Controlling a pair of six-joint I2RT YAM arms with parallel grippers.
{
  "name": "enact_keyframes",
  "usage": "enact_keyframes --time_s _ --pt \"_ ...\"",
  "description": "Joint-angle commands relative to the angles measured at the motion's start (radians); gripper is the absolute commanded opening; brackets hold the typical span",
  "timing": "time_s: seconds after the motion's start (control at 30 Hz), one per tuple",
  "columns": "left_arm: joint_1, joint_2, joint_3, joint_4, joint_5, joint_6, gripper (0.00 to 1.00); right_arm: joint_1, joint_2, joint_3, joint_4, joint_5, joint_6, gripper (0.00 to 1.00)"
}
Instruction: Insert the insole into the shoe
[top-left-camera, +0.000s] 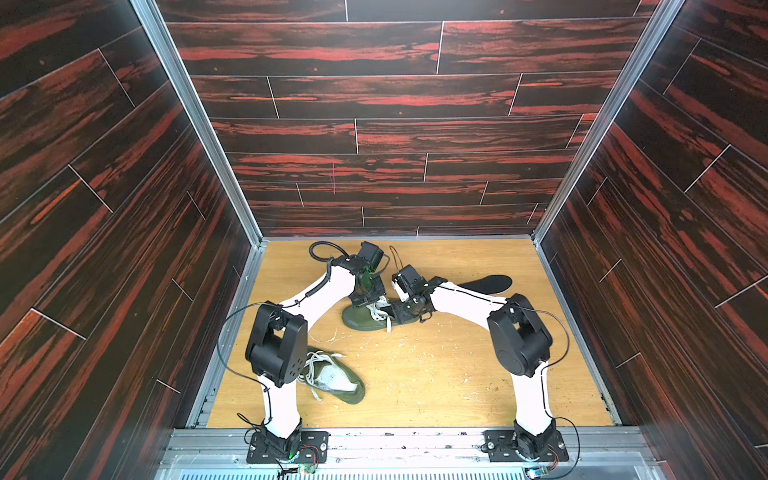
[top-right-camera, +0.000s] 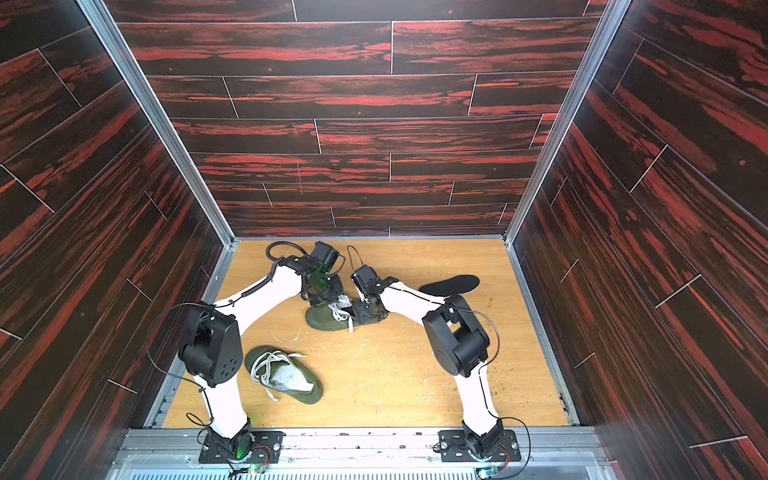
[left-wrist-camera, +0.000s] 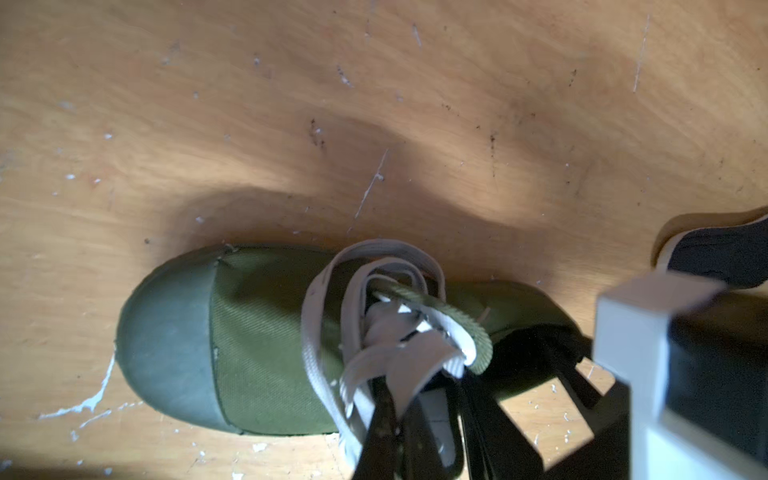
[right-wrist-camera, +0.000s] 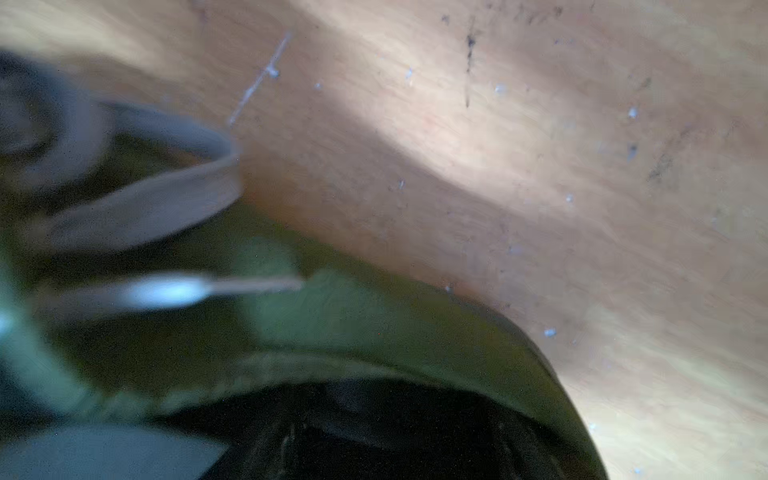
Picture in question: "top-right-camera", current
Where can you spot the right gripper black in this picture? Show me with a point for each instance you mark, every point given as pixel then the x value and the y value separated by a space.
pixel 366 306

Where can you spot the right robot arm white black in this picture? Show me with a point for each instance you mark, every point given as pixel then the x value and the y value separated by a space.
pixel 458 341

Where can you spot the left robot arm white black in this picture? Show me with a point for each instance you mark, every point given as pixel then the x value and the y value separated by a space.
pixel 211 346

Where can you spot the aluminium front rail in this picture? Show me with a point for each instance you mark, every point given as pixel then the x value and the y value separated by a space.
pixel 367 453

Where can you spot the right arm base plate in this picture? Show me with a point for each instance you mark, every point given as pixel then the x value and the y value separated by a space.
pixel 460 445

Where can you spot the far black insole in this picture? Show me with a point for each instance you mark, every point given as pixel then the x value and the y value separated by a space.
pixel 457 285

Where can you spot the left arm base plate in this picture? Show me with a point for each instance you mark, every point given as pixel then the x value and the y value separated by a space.
pixel 246 447

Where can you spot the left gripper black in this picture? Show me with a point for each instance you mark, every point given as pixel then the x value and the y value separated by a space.
pixel 338 290

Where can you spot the green shoe white laces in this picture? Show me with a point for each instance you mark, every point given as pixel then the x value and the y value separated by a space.
pixel 283 372
pixel 345 314

